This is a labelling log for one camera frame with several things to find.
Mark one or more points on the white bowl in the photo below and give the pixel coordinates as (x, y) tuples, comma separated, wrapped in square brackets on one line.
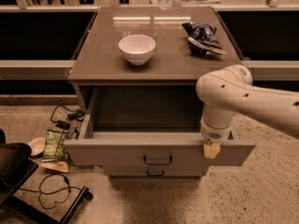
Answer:
[(137, 49)]

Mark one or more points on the black chair base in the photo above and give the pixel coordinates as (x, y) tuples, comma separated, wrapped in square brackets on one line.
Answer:
[(16, 168)]

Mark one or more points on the green chip bag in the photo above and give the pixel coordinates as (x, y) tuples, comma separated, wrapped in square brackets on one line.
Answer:
[(54, 146)]

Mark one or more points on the blue chip bag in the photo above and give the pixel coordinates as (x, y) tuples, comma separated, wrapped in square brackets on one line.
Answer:
[(202, 39)]

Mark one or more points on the grey top drawer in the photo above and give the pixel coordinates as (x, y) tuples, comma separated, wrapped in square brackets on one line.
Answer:
[(148, 126)]

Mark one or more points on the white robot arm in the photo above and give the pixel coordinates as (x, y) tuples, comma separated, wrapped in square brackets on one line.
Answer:
[(229, 91)]

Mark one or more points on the grey drawer cabinet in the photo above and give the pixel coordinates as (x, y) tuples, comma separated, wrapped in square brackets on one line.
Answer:
[(173, 63)]

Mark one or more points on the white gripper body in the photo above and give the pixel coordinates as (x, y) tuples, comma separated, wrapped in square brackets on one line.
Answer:
[(214, 133)]

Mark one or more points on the white plate on floor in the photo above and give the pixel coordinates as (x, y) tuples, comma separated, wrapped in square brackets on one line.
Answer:
[(37, 145)]

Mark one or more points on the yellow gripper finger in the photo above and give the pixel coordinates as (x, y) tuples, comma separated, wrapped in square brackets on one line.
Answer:
[(211, 149)]

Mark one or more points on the yellow snack bag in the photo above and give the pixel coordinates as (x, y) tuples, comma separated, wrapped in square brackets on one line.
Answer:
[(59, 166)]

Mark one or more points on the black power adapter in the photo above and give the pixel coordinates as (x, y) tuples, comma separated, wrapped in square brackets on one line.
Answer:
[(63, 124)]

